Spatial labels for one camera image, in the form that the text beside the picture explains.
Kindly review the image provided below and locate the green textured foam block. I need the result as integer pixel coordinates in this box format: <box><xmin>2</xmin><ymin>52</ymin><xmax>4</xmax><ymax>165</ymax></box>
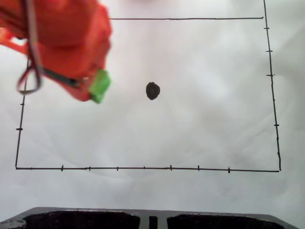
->
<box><xmin>89</xmin><ymin>69</ymin><xmax>112</xmax><ymax>104</ymax></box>

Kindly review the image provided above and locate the black dot mark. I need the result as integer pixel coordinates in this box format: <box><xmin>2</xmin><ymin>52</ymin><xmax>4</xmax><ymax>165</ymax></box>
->
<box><xmin>145</xmin><ymin>82</ymin><xmax>161</xmax><ymax>101</ymax></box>

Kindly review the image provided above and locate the white paper sheet drawn rectangle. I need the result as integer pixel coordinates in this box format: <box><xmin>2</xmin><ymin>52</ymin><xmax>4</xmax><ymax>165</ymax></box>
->
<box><xmin>0</xmin><ymin>0</ymin><xmax>305</xmax><ymax>222</ymax></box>

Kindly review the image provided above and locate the black plastic tray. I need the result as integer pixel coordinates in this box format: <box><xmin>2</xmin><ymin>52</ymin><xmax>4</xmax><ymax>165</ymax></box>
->
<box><xmin>0</xmin><ymin>207</ymin><xmax>305</xmax><ymax>229</ymax></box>

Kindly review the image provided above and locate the red black white cable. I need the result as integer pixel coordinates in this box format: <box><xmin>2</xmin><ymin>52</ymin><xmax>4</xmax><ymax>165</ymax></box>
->
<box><xmin>16</xmin><ymin>0</ymin><xmax>43</xmax><ymax>95</ymax></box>

